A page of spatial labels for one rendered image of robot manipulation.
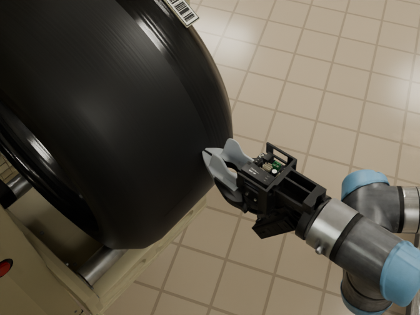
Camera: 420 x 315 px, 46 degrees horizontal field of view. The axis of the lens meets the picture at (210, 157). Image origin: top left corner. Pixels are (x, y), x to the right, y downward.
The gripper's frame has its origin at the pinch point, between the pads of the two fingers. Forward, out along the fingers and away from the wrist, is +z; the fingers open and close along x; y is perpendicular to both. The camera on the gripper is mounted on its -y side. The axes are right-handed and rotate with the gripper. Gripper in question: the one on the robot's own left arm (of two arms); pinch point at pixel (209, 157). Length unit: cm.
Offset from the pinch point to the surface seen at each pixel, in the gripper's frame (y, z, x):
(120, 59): 18.0, 10.9, 4.3
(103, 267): -30.8, 15.6, 19.0
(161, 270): -119, 44, -9
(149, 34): 18.3, 11.1, -1.7
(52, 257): -26.4, 23.1, 24.9
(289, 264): -123, 7, -44
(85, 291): -27.4, 12.9, 25.1
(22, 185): -28, 44, 18
